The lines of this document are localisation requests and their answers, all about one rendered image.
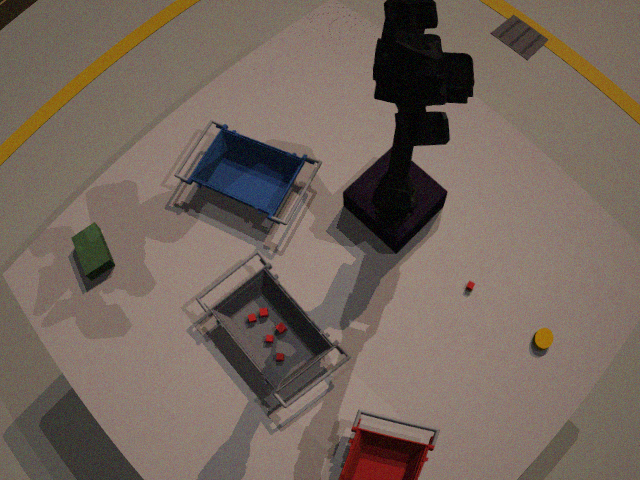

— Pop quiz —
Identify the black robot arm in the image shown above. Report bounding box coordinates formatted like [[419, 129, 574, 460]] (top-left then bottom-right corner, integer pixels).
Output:
[[372, 19, 475, 229]]

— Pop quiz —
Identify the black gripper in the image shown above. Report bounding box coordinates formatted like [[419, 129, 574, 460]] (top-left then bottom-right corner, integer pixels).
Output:
[[380, 0, 450, 147]]

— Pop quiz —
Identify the green rectangular block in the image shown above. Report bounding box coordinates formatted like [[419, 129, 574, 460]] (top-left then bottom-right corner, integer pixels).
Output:
[[71, 222, 115, 281]]

